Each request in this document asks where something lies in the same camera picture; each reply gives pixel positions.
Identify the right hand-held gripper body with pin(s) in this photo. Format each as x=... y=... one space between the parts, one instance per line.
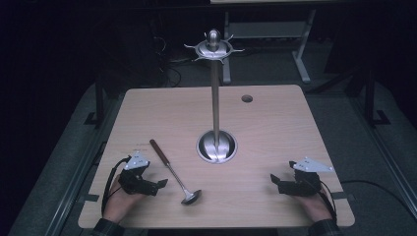
x=303 y=183

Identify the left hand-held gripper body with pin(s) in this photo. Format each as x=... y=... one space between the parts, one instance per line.
x=136 y=183

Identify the steel utensil rack stand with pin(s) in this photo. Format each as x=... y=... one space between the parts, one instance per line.
x=215 y=98

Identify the person's left hand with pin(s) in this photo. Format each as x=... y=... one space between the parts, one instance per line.
x=119 y=203

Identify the person's right hand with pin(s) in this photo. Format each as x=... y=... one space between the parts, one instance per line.
x=316 y=206

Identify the dark tape strip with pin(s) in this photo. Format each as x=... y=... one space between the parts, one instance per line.
x=91 y=197
x=339 y=195

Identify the black metal stand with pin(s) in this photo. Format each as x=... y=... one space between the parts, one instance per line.
x=99 y=105
x=370 y=98

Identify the aluminium floor rail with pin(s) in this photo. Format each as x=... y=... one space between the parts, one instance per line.
x=82 y=164
x=387 y=157

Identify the white desk frame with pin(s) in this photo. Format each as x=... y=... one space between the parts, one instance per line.
x=303 y=55

